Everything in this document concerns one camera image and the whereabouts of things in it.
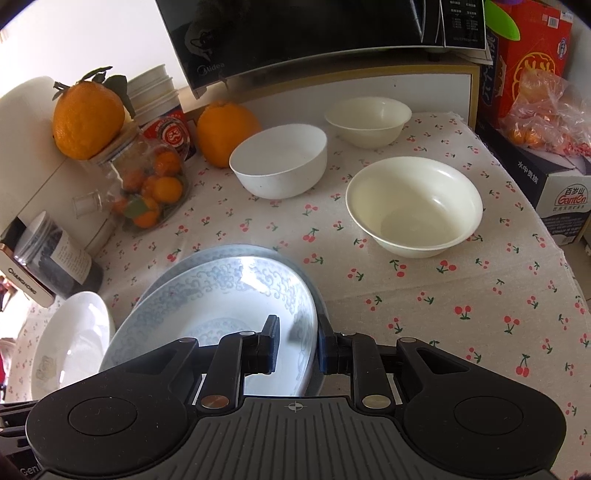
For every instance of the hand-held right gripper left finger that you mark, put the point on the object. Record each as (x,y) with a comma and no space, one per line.
(270,344)

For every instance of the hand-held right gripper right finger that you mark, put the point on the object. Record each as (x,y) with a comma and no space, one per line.
(325,350)

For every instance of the blue patterned plate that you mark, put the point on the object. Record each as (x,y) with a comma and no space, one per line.
(207,295)

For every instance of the grey-blue rimmed plate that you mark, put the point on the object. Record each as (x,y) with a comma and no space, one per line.
(221,253)

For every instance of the white plate with flower print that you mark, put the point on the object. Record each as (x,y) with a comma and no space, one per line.
(74,332)

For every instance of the large cream bowl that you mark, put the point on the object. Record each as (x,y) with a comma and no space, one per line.
(411,207)

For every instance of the white deep bowl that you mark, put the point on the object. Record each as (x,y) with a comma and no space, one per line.
(277,161)

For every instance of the cherry print tablecloth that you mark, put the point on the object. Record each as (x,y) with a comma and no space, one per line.
(415,300)

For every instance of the dark jar with white label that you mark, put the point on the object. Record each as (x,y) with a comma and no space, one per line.
(60,258)

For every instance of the pile of small oranges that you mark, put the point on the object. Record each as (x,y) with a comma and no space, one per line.
(161,189)

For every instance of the bag of small oranges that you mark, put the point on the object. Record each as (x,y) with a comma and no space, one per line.
(106,184)

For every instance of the small cream bowl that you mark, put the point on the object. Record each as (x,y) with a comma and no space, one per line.
(369,120)

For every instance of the white cabinet with wooden trim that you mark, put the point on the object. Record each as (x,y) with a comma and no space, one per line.
(369,85)

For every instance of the stack of white cups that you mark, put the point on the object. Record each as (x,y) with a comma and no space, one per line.
(152,92)

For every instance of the dark and white cardboard box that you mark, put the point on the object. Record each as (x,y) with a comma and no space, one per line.
(558,198)

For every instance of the large orange with leaves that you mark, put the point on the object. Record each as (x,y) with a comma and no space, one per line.
(87,120)

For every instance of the black microwave oven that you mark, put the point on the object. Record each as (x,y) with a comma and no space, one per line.
(300,32)

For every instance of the plastic bag of oranges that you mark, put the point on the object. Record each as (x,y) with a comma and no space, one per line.
(549,120)

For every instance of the white appliance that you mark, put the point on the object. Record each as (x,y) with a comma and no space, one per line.
(27,115)

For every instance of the red cardboard box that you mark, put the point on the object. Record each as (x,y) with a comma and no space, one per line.
(526,55)

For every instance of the green plastic object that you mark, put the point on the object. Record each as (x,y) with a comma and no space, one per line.
(503,21)

